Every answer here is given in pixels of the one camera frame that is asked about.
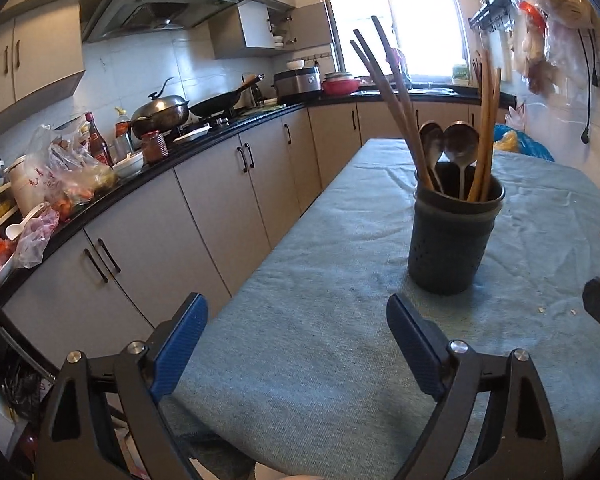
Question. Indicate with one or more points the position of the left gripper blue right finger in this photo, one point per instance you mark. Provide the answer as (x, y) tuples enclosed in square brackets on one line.
[(491, 410)]

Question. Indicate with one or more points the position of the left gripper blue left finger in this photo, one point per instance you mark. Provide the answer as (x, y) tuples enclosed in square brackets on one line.
[(78, 440)]

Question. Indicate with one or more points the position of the wooden chopstick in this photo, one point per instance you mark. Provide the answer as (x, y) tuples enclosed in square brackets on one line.
[(390, 105), (395, 110), (414, 143)]

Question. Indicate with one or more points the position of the dark grey utensil holder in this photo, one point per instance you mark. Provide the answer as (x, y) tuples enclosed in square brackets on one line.
[(449, 235)]

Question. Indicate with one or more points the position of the white plastic spoon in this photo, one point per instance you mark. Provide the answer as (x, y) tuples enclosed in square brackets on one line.
[(14, 231)]

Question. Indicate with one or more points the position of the grey-green table cloth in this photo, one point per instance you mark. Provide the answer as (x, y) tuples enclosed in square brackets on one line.
[(300, 371)]

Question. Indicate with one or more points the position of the white plastic bag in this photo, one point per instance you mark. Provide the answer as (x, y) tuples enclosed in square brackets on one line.
[(63, 173)]

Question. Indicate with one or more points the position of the white bowl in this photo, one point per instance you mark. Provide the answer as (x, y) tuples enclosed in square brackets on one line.
[(130, 166)]

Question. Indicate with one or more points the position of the soy sauce bottle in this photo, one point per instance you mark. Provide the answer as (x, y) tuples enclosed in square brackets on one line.
[(98, 146)]

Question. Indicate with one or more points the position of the oil bottle yellow cap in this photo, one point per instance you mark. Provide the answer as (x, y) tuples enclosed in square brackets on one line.
[(122, 134)]

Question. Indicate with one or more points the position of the blue plastic bag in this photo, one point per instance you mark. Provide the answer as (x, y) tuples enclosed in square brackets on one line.
[(527, 145)]

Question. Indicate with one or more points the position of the yellow plastic bag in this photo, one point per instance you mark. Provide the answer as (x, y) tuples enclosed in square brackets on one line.
[(508, 142)]

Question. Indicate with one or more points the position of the red lidded jar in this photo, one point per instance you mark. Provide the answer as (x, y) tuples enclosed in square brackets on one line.
[(154, 147)]

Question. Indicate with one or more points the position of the dark wooden spoon front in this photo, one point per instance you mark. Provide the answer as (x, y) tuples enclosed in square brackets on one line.
[(461, 143)]

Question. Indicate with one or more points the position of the dark wooden spoon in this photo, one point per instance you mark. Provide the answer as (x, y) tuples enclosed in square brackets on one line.
[(461, 143), (431, 135)]

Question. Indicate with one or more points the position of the dark wooden spoon back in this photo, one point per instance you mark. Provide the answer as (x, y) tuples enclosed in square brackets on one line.
[(431, 135)]

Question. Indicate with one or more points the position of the steel wok with lid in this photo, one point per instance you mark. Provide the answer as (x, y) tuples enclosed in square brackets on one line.
[(161, 113)]

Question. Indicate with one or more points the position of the black frying pan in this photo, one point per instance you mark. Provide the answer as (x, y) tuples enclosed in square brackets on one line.
[(223, 102)]

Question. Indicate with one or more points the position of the red pot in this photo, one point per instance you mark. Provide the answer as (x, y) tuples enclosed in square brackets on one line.
[(340, 84)]

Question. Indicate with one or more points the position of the silver rice cooker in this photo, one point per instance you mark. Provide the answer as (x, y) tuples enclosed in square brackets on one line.
[(297, 85)]

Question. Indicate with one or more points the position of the hanging plastic bags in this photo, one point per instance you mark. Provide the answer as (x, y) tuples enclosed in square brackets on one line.
[(548, 44)]

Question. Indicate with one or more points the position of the range hood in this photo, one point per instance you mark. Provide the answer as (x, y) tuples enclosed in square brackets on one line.
[(119, 18)]

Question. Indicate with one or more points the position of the black wall rack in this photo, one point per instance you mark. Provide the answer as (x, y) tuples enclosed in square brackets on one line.
[(493, 15)]

